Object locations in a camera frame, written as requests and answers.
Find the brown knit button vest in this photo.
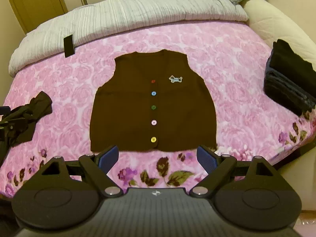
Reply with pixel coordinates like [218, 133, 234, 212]
[89, 50, 217, 152]

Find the folded dark clothes stack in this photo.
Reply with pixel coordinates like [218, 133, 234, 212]
[263, 39, 315, 116]

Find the black crumpled garment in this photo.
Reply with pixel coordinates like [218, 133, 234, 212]
[1, 91, 53, 163]

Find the small black rectangular device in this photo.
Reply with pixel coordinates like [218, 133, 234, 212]
[64, 35, 75, 58]

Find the white ribbed quilt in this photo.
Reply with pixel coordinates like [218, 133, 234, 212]
[8, 0, 248, 77]

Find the cream padded headboard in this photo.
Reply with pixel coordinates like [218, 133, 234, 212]
[241, 0, 315, 69]

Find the brown wooden door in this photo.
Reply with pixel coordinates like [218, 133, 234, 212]
[9, 0, 68, 34]

